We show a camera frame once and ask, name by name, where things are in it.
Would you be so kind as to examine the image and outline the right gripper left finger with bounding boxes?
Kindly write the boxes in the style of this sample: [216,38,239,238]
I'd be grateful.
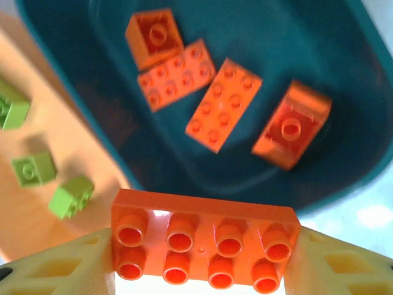
[0,227,117,295]

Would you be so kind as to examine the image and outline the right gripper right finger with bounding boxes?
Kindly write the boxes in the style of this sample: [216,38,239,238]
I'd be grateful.
[284,226,393,295]

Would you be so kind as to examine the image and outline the small green lego brick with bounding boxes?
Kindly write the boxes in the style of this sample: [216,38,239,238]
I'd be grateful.
[48,175,95,221]
[11,151,58,188]

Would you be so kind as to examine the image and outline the long green lego brick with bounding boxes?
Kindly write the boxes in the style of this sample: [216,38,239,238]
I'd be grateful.
[0,76,31,132]

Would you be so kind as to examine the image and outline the small orange lego brick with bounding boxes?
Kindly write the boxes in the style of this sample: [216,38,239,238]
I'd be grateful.
[125,8,185,71]

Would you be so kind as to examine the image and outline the orange plastic container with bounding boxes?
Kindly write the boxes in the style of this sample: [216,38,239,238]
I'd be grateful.
[0,10,133,264]

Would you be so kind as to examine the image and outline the teal plastic container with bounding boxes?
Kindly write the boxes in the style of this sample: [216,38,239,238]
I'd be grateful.
[17,0,393,216]

